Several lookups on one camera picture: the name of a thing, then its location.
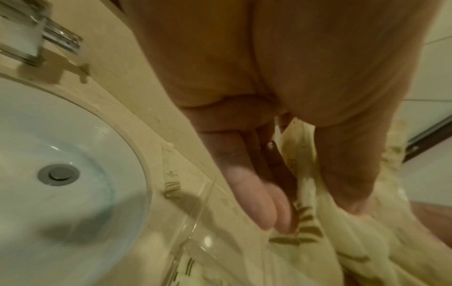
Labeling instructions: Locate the person's left hand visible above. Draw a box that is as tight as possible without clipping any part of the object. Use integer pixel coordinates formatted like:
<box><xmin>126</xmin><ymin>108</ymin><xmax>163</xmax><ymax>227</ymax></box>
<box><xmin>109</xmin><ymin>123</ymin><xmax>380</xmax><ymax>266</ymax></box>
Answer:
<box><xmin>120</xmin><ymin>0</ymin><xmax>446</xmax><ymax>234</ymax></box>

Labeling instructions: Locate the person's right hand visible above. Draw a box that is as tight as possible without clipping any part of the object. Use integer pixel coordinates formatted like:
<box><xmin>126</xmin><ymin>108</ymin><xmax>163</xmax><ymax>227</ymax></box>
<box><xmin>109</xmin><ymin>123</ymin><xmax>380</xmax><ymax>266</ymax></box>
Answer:
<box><xmin>409</xmin><ymin>201</ymin><xmax>452</xmax><ymax>246</ymax></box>

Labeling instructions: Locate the bundle of cream toiletry packets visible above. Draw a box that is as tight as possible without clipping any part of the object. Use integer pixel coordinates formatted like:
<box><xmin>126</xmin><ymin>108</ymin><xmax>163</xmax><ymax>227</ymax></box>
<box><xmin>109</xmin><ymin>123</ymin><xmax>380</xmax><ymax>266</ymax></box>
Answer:
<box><xmin>268</xmin><ymin>117</ymin><xmax>452</xmax><ymax>286</ymax></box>

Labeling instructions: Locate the long cream striped toiletry packet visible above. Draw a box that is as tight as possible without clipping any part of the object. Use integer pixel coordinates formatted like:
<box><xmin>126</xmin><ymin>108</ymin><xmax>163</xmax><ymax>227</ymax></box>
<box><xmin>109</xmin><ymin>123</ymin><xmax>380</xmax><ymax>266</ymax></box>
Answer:
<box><xmin>160</xmin><ymin>145</ymin><xmax>183</xmax><ymax>199</ymax></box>

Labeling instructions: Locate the clear plastic tray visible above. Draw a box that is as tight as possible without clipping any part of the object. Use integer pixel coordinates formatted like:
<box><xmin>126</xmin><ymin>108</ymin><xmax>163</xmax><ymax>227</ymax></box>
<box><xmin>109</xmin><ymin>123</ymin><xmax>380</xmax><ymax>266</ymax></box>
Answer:
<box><xmin>166</xmin><ymin>174</ymin><xmax>340</xmax><ymax>286</ymax></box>

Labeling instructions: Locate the small cream toiletry packet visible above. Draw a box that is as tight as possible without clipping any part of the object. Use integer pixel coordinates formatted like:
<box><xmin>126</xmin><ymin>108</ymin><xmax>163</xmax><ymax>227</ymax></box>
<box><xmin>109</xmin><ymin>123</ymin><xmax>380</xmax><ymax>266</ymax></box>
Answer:
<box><xmin>176</xmin><ymin>255</ymin><xmax>227</xmax><ymax>286</ymax></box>

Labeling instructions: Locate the dark wood framed mirror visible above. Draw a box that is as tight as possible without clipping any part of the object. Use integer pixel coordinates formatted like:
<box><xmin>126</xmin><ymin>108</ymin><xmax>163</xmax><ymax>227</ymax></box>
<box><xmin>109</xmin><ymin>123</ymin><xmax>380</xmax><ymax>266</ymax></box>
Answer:
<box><xmin>402</xmin><ymin>117</ymin><xmax>452</xmax><ymax>163</ymax></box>

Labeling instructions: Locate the white oval sink basin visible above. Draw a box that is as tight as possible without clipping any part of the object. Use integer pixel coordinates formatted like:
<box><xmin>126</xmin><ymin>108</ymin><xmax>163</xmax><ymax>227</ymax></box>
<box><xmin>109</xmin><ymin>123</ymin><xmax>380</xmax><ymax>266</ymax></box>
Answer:
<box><xmin>0</xmin><ymin>72</ymin><xmax>153</xmax><ymax>286</ymax></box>

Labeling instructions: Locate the metal sink drain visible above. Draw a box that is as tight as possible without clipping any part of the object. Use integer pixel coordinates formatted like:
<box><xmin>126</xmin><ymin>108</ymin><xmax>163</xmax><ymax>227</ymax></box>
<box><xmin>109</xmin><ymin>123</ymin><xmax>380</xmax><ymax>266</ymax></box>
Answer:
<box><xmin>38</xmin><ymin>163</ymin><xmax>80</xmax><ymax>187</ymax></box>

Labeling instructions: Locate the chrome square faucet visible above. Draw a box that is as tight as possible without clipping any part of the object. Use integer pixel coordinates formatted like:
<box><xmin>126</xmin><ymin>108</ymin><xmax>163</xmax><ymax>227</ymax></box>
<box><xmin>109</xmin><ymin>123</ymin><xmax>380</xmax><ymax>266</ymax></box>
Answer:
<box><xmin>0</xmin><ymin>0</ymin><xmax>84</xmax><ymax>68</ymax></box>

